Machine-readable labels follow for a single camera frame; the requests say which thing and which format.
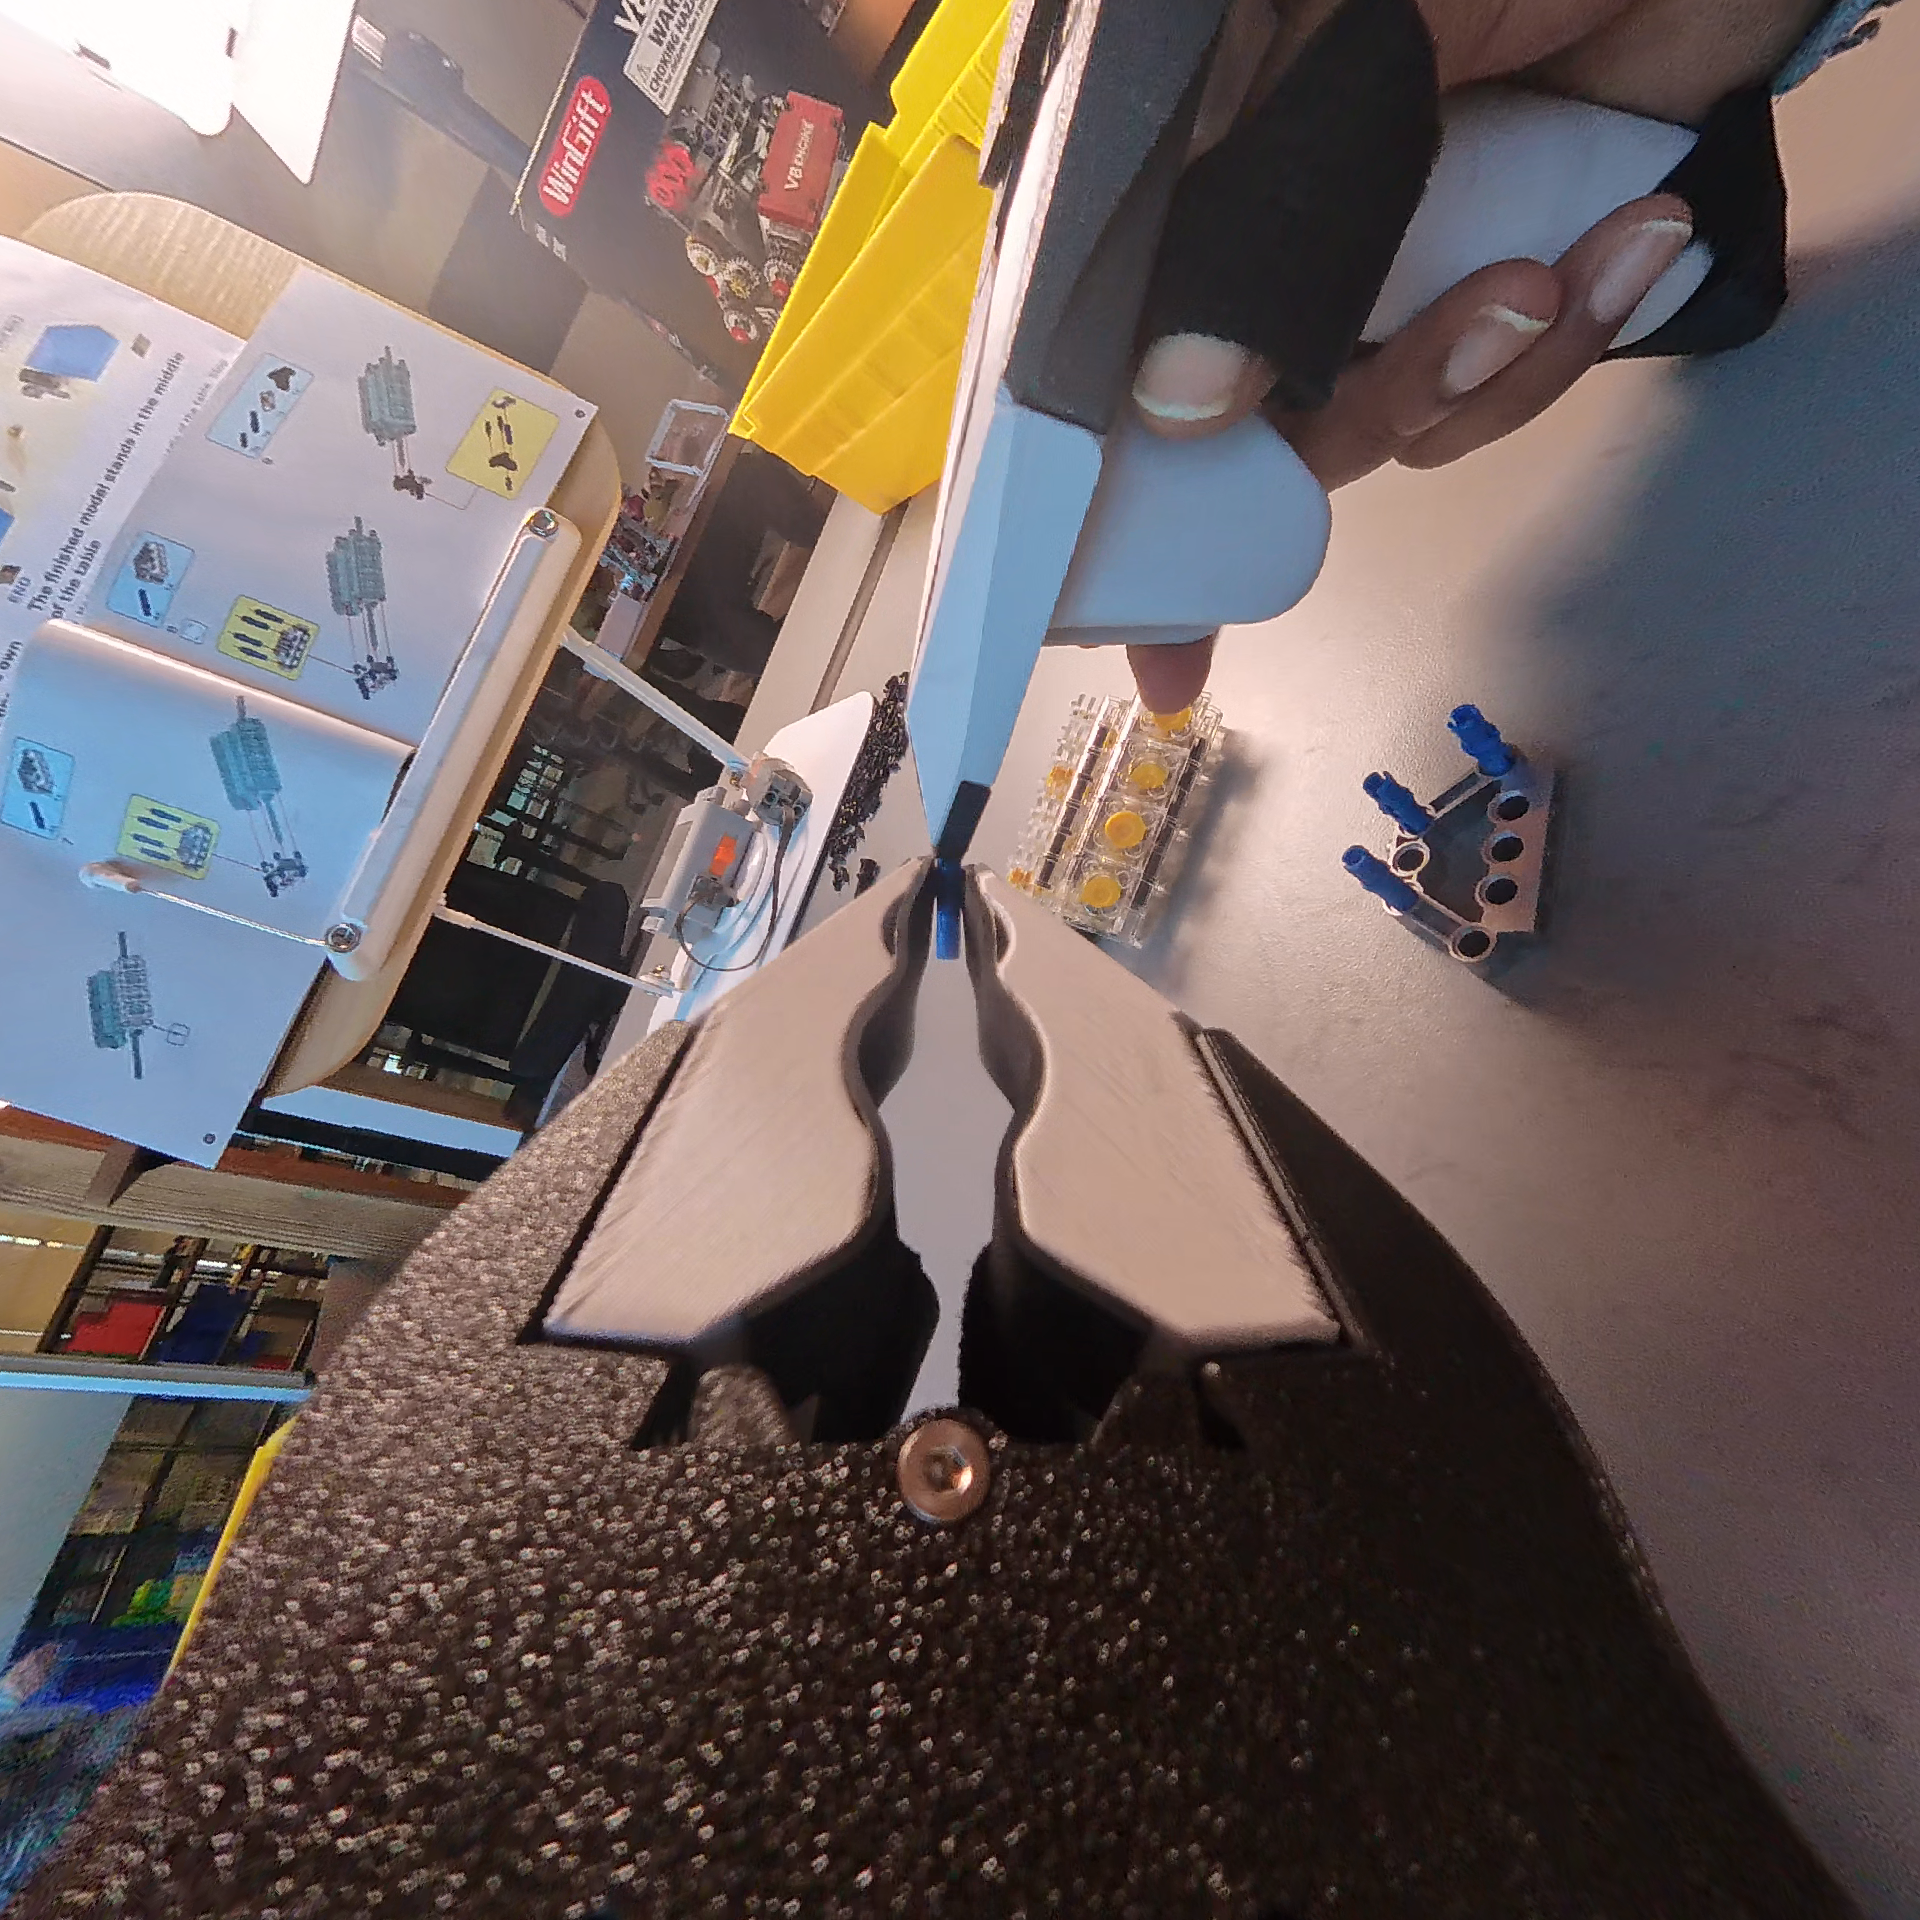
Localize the white and wooden book stand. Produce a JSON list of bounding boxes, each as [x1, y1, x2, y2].
[[0, 187, 886, 1114]]

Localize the instruction booklet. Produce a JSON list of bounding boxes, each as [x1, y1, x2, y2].
[[0, 231, 600, 1172]]

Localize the person's right hand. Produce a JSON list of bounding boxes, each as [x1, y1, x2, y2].
[[1126, 0, 1883, 714]]

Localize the pile of black pins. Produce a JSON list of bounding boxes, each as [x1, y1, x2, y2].
[[822, 672, 917, 903]]

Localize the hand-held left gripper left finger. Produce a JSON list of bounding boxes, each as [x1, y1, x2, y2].
[[538, 858, 938, 1370]]

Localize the clear block with yellow pistons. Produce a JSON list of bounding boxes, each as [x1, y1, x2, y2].
[[1008, 692, 1230, 952]]

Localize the grey motor block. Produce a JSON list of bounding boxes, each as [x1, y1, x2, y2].
[[638, 757, 818, 992]]

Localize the toy engine kit box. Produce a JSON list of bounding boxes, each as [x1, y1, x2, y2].
[[509, 0, 938, 384]]

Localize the white panel lamp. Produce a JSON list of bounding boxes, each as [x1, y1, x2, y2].
[[51, 0, 361, 186]]

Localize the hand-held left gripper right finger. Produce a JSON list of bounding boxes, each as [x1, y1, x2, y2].
[[959, 866, 1341, 1375]]

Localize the grey beam frame with holes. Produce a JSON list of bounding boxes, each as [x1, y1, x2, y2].
[[1387, 751, 1553, 976]]

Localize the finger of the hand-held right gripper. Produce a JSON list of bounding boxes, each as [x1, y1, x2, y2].
[[909, 0, 1107, 855]]

